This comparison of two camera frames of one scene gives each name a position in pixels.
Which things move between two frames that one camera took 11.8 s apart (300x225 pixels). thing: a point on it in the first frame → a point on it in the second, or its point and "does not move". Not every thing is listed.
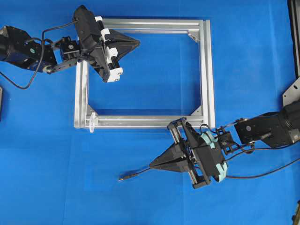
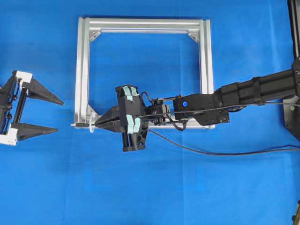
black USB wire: (133, 175) → (92, 124)
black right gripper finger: (180, 166) → (114, 125)
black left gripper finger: (116, 37) → (37, 90)
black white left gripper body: (92, 32) → (12, 93)
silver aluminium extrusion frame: (206, 116) does not move
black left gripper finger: (122, 49) → (26, 131)
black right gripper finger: (175, 151) → (114, 115)
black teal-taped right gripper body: (205, 158) → (133, 120)
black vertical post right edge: (294, 12) does not move
